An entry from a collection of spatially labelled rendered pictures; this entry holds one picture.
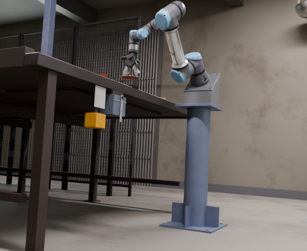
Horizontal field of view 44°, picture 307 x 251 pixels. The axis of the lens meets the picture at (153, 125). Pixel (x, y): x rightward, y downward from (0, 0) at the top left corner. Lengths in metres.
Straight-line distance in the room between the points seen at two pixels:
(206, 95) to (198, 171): 0.54
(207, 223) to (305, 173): 3.07
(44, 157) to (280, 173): 4.33
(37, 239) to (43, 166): 0.33
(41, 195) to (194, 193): 1.24
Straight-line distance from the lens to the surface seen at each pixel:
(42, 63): 1.78
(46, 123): 1.80
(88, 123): 2.08
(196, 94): 2.74
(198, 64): 2.70
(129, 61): 2.82
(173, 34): 2.49
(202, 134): 2.70
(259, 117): 5.77
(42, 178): 1.80
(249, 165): 5.76
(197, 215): 2.72
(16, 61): 1.86
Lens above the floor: 0.47
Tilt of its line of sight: 5 degrees up
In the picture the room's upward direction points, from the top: 3 degrees clockwise
